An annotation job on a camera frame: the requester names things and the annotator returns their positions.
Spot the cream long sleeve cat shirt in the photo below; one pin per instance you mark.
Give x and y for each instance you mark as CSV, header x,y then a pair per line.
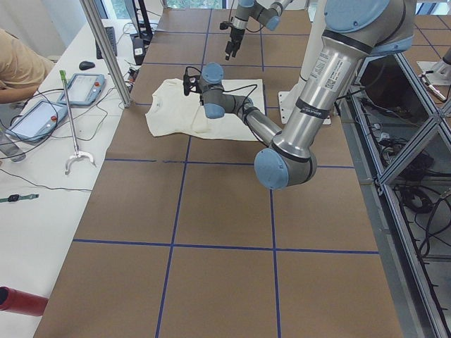
x,y
173,112

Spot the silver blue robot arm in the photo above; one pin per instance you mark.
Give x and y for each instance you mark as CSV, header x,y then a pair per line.
x,y
266,17
354,30

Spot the black keyboard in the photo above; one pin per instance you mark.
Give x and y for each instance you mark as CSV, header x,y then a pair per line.
x,y
111,37

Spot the far blue teach pendant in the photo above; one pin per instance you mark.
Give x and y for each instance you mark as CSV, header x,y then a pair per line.
x,y
83,89

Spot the blue teach pendant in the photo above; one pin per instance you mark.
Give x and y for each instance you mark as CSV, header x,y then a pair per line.
x,y
83,89
38,122

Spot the black computer mouse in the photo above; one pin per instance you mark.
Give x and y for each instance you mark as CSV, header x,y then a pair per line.
x,y
86,65

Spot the reacher grabber tool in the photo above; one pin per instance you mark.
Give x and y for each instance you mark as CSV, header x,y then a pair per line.
x,y
78,154

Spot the near blue teach pendant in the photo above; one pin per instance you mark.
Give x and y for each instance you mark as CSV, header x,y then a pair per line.
x,y
38,122

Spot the person in tan shirt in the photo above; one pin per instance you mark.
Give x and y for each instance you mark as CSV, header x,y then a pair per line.
x,y
22,69

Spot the red cylinder bottle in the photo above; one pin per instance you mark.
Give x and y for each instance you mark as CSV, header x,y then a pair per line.
x,y
16,301

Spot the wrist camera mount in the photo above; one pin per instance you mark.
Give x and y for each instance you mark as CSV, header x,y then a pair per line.
x,y
191,84
225,25

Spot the white pedestal column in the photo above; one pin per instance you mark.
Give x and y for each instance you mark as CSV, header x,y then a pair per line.
x,y
287,100

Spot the aluminium frame post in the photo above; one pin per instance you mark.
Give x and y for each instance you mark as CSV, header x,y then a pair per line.
x,y
93,18

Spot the aluminium frame rack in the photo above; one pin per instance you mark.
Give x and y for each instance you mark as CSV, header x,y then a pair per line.
x,y
397,125

